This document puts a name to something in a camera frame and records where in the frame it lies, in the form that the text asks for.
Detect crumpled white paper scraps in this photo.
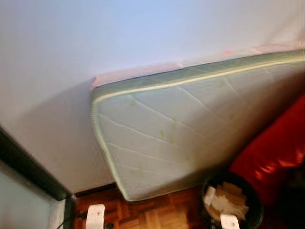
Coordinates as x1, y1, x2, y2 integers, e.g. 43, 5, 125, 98
204, 182, 249, 221

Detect red sofa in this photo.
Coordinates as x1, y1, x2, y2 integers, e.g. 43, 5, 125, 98
229, 93, 305, 206

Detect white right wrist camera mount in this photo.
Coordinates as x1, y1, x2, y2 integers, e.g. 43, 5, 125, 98
220, 215, 240, 229

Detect white quilted mattress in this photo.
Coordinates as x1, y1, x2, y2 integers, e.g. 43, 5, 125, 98
91, 48, 305, 202

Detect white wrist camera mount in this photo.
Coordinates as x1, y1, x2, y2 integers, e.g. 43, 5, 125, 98
220, 215, 240, 229
86, 204, 105, 229

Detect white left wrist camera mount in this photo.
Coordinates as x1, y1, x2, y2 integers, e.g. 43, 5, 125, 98
86, 204, 105, 229

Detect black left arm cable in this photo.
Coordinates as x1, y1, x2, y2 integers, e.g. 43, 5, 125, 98
56, 212, 89, 229

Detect black framed glass door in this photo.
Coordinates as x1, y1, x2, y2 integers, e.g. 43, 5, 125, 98
0, 125, 77, 229

